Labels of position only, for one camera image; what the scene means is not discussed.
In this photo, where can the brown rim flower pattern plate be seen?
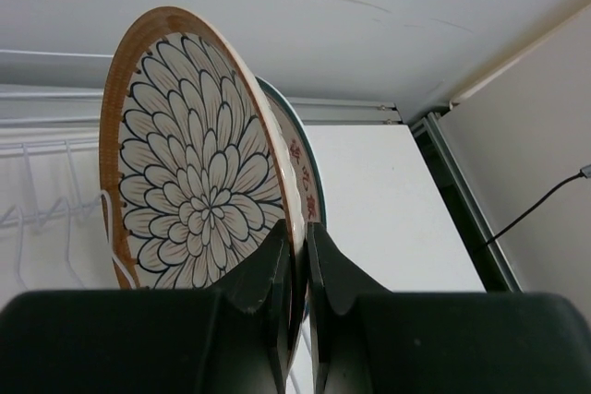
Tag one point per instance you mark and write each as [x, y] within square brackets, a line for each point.
[193, 164]

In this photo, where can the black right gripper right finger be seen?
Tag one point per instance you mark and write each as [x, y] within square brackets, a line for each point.
[340, 295]

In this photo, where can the white plate with orange sunburst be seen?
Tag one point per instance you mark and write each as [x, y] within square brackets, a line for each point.
[305, 172]

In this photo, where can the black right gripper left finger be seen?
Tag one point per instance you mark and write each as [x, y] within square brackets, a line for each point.
[249, 344]

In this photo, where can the white wire dish rack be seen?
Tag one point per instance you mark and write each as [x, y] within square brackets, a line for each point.
[57, 223]

